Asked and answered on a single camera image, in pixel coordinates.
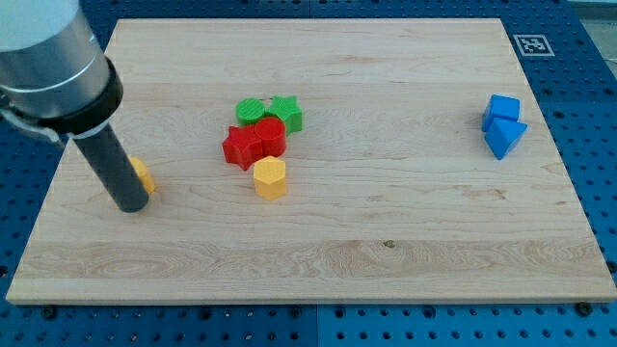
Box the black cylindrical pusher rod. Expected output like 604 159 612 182
72 124 148 213

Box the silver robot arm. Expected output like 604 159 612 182
1 0 148 213

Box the yellow heart block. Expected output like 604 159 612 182
129 156 156 195

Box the yellow hexagon block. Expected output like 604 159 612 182
254 156 287 200

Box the red star block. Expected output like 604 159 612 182
222 124 263 171

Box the green cylinder block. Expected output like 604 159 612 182
235 98 265 126

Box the red cylinder block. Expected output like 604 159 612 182
255 117 286 157

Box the green star block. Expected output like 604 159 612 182
265 95 303 135

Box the wooden board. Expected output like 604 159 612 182
7 18 616 306

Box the blue triangle block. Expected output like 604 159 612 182
485 118 527 160

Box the blue cube block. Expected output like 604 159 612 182
481 94 521 132

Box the white fiducial marker tag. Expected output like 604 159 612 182
513 34 554 57

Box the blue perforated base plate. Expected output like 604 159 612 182
1 0 616 346

